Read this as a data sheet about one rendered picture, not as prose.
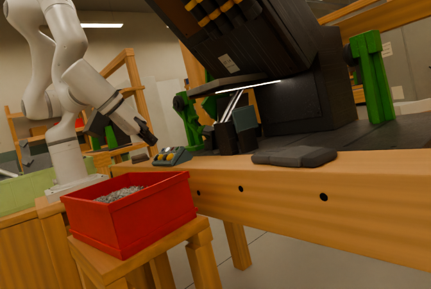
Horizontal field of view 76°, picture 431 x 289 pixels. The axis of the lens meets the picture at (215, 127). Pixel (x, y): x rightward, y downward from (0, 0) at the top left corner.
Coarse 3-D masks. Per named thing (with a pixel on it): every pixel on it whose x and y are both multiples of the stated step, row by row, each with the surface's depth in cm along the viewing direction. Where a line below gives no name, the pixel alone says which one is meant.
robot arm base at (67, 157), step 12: (60, 144) 116; (72, 144) 119; (60, 156) 116; (72, 156) 118; (60, 168) 116; (72, 168) 117; (84, 168) 122; (60, 180) 117; (72, 180) 117; (84, 180) 116
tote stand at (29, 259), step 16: (32, 208) 136; (0, 224) 124; (16, 224) 128; (32, 224) 130; (0, 240) 124; (16, 240) 127; (32, 240) 130; (0, 256) 124; (16, 256) 126; (32, 256) 129; (48, 256) 132; (0, 272) 123; (16, 272) 126; (32, 272) 129; (48, 272) 132; (0, 288) 123; (16, 288) 126; (32, 288) 128; (48, 288) 131
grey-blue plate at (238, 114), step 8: (232, 112) 84; (240, 112) 85; (248, 112) 87; (240, 120) 85; (248, 120) 87; (256, 120) 89; (240, 128) 84; (248, 128) 87; (240, 136) 85; (248, 136) 86; (240, 144) 86; (248, 144) 85; (256, 144) 87; (248, 152) 85
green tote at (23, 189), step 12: (48, 168) 145; (12, 180) 136; (24, 180) 139; (36, 180) 141; (48, 180) 144; (0, 192) 134; (12, 192) 136; (24, 192) 139; (36, 192) 141; (0, 204) 133; (12, 204) 136; (24, 204) 138; (0, 216) 133
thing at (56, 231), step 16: (48, 224) 102; (64, 224) 105; (48, 240) 102; (64, 240) 105; (64, 256) 104; (64, 272) 104; (144, 272) 121; (64, 288) 103; (80, 288) 106; (144, 288) 120
